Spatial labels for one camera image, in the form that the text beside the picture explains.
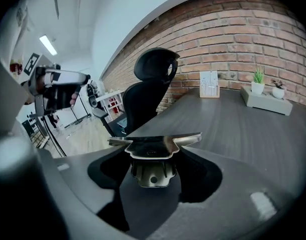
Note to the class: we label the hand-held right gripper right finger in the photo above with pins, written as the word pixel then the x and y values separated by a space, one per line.
pixel 230 196

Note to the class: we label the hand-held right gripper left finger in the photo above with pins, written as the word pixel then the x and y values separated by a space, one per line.
pixel 77 174

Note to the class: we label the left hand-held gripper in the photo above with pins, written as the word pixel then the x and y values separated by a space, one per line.
pixel 32 64

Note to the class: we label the silver metal clip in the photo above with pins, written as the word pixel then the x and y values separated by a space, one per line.
pixel 152 156

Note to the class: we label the person's left forearm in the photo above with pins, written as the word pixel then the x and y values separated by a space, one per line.
pixel 29 99

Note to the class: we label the person's left hand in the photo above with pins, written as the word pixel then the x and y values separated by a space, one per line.
pixel 74 99

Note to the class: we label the lit ceiling tube light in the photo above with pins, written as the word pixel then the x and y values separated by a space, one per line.
pixel 48 45

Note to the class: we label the white side table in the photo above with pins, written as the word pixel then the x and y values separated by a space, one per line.
pixel 110 94

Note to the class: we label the black wristband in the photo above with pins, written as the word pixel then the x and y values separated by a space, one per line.
pixel 25 84

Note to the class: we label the teal seat pad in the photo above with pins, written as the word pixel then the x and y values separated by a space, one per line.
pixel 122 126

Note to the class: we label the person's white printed shirt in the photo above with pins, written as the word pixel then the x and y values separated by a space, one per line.
pixel 10 41

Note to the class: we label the black office chair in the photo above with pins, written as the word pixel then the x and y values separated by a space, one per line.
pixel 142 96

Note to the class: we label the dark ceiling strip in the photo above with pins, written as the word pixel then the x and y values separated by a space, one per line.
pixel 56 1

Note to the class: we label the grey concrete planter tray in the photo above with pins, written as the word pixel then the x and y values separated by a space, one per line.
pixel 265 104

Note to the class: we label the white pot green plant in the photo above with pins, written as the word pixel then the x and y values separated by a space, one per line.
pixel 257 87

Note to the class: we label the wooden stand desk calendar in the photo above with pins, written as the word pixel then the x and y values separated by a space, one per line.
pixel 209 85

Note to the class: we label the white pot purple plant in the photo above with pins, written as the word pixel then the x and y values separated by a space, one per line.
pixel 278 92

